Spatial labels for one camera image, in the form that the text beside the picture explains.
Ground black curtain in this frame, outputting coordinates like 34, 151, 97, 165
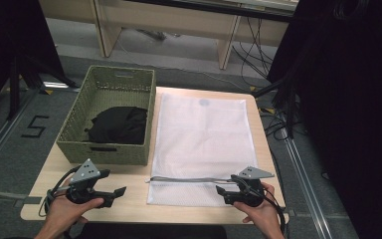
267, 0, 382, 239
0, 0, 65, 121

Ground metal floor rail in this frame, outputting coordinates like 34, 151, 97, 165
0, 89, 42, 178
283, 130, 333, 239

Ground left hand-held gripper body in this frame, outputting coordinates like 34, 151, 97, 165
66, 158, 107, 204

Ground black floor cables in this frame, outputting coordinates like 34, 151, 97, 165
258, 105, 291, 142

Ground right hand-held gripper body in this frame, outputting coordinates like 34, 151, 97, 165
231, 166, 276, 207

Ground black cloth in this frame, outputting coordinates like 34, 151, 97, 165
84, 106, 148, 145

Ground light wooden desk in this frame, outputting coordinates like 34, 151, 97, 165
39, 0, 299, 71

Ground person's left hand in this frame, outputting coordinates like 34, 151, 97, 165
44, 198, 104, 233

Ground person's right hand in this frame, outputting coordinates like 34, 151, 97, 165
234, 182, 283, 233

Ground hand-held gripper cable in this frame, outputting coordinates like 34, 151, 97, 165
231, 174, 290, 239
38, 164, 82, 217

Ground black metal stand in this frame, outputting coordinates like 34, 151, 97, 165
252, 74, 300, 140
8, 55, 81, 120

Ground right hand-held gripper cable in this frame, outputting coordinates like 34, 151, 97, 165
231, 174, 290, 239

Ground person's dark clothing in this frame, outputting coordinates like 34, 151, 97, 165
75, 222, 229, 239

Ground left hand-held gripper cable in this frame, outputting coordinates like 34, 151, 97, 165
38, 164, 82, 217

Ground white mesh laundry bag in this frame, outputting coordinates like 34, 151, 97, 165
145, 93, 259, 207

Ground black hanging cables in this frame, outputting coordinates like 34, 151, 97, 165
232, 18, 277, 80

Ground green woven basket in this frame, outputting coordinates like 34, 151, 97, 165
56, 65, 157, 166

